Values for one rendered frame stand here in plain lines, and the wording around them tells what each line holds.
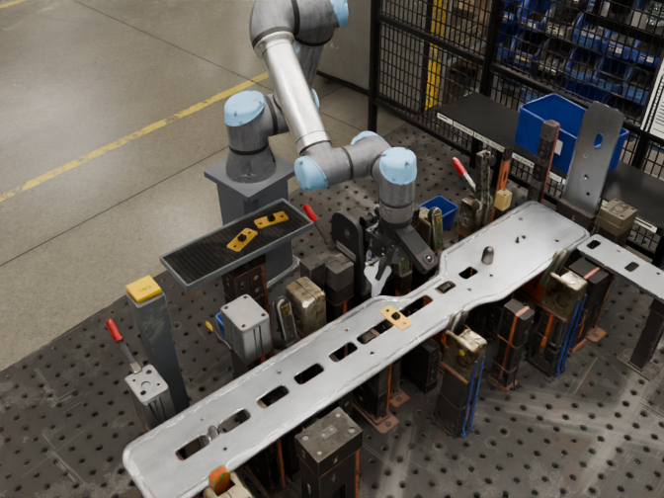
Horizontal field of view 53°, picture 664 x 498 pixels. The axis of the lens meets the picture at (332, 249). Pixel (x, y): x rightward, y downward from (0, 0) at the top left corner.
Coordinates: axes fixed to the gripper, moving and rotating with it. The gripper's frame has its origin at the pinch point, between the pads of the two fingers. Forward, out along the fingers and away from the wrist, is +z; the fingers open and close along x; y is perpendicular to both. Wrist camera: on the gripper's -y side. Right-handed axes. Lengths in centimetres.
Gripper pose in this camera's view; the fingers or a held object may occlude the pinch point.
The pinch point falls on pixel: (398, 285)
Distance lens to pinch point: 160.0
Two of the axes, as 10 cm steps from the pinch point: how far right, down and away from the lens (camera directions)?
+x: -7.8, 4.2, -4.7
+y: -6.3, -4.9, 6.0
